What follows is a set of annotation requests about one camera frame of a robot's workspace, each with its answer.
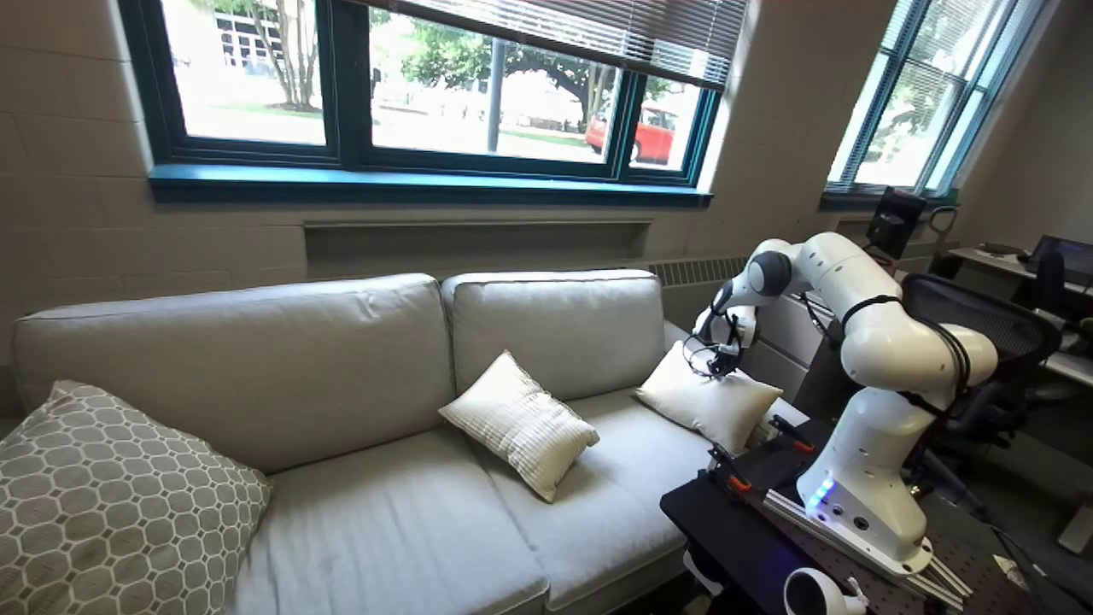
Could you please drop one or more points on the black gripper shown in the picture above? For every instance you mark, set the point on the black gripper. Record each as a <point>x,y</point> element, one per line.
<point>725,332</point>

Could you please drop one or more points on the cream pleated pillow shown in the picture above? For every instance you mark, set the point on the cream pleated pillow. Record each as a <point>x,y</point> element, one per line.
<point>524,426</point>
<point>722,408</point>

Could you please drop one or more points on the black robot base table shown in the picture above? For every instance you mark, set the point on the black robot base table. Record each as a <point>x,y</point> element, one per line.
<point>747,548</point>

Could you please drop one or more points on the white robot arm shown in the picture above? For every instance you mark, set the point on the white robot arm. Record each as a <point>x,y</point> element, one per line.
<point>907,378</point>

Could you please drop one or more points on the light grey fabric couch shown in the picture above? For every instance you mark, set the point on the light grey fabric couch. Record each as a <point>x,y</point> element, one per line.
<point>382,507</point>

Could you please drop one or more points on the baseboard radiator heater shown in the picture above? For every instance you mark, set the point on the baseboard radiator heater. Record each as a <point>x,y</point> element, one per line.
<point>688,284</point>

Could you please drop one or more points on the grey filing cabinet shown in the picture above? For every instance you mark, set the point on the grey filing cabinet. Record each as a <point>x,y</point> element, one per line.
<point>793,351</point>

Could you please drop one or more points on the teal framed window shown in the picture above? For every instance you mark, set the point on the teal framed window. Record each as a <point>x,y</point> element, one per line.
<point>285,102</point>

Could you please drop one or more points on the white VR controller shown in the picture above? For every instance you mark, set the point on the white VR controller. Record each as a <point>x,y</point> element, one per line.
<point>815,592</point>

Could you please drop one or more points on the window blinds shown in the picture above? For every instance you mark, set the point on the window blinds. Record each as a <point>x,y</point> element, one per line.
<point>678,38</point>

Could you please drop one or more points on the teal side window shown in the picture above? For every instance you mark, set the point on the teal side window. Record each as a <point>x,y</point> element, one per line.
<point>928,102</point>

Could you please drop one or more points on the grey patterned pillow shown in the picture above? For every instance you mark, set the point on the grey patterned pillow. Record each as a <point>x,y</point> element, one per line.
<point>106,512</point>

